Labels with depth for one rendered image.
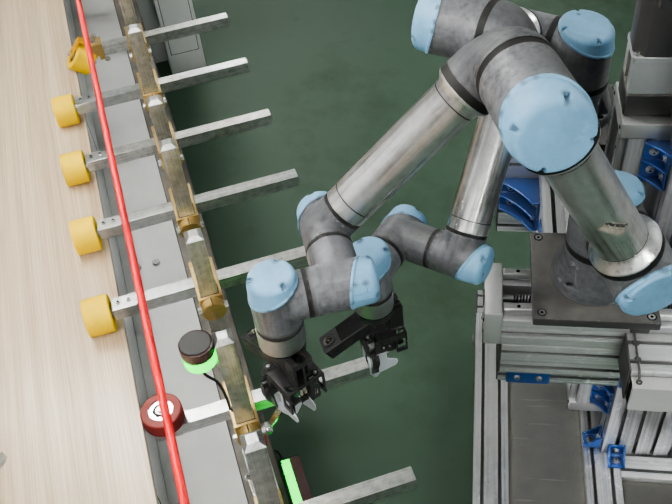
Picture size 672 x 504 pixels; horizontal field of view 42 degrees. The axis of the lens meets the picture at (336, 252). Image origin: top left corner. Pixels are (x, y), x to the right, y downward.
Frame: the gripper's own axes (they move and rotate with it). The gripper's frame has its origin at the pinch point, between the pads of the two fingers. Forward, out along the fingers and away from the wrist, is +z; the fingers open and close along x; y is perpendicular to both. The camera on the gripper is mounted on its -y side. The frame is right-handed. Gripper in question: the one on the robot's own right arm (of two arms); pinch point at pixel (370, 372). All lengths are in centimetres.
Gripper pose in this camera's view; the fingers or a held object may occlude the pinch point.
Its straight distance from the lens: 182.0
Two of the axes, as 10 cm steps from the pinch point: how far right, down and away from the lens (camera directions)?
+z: 1.0, 6.9, 7.2
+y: 9.5, -2.8, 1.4
